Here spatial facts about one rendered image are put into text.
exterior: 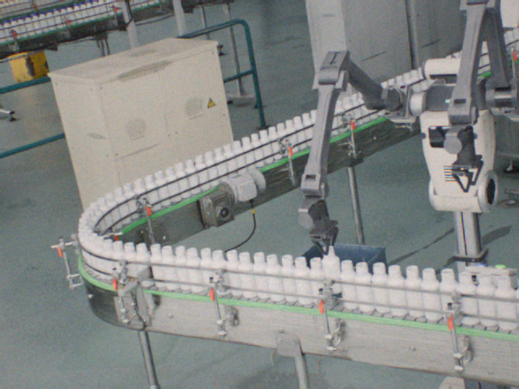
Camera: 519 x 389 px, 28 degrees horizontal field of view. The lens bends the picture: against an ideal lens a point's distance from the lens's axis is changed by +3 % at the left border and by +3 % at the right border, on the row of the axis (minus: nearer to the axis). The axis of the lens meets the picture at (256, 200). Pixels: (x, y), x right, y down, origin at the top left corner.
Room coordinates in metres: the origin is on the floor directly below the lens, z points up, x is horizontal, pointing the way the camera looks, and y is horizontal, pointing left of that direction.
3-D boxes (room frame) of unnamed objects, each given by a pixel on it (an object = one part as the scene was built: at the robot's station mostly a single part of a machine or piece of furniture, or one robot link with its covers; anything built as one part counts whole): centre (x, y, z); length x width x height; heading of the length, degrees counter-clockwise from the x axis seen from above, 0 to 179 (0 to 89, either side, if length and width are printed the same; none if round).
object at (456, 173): (3.09, -0.66, 1.43); 0.07 x 0.07 x 0.09; 55
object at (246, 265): (3.44, 0.08, 1.08); 0.06 x 0.06 x 0.17
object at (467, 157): (3.11, -0.67, 1.51); 0.10 x 0.07 x 0.07; 145
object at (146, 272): (3.64, 0.51, 0.96); 0.23 x 0.10 x 0.27; 145
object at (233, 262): (3.48, 0.12, 1.08); 0.06 x 0.06 x 0.17
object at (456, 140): (3.07, -0.65, 1.60); 0.12 x 0.09 x 0.12; 146
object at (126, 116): (7.58, 0.71, 0.59); 1.10 x 0.62 x 1.18; 127
